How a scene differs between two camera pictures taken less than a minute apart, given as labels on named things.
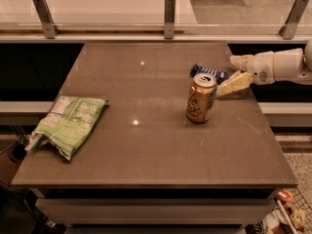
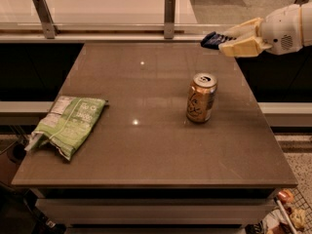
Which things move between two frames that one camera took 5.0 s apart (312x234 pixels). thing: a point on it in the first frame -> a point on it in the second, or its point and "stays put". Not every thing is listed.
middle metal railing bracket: [170, 16] stays put
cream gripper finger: [238, 81] -> [245, 47]
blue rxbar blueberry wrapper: [219, 76] -> [214, 40]
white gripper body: [261, 66] -> [280, 29]
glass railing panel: [155, 5] stays put
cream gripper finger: [242, 61] -> [249, 28]
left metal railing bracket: [46, 18] stays put
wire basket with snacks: [291, 214] stays put
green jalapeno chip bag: [66, 125] stays put
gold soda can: [201, 97] stays put
